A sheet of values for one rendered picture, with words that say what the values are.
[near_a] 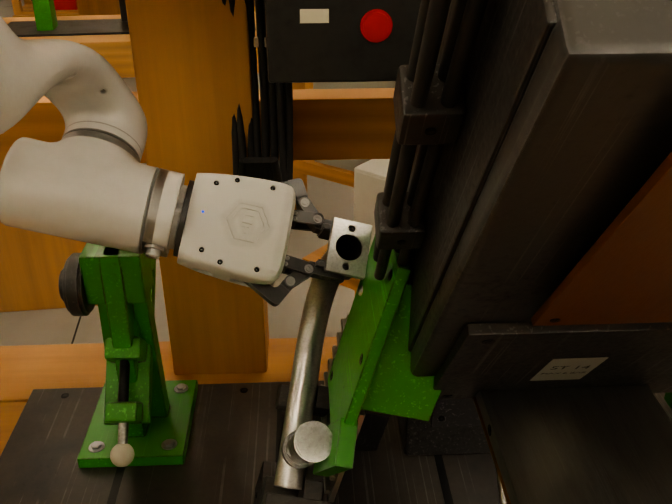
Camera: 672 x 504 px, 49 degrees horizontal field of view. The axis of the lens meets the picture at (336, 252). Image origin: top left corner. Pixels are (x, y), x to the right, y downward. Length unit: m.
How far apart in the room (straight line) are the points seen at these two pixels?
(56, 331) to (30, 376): 1.75
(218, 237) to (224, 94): 0.28
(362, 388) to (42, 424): 0.54
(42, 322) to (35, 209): 2.33
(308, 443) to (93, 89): 0.38
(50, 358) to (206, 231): 0.59
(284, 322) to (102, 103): 2.15
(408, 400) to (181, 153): 0.45
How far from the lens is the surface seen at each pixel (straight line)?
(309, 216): 0.72
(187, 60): 0.93
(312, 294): 0.81
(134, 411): 0.91
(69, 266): 0.89
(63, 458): 1.02
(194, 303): 1.06
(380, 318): 0.62
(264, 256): 0.69
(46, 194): 0.70
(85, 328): 2.93
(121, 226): 0.69
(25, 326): 3.02
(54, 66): 0.64
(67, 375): 1.19
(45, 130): 1.09
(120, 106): 0.74
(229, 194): 0.70
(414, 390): 0.69
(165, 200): 0.68
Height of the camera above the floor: 1.57
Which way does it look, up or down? 28 degrees down
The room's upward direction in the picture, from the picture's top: straight up
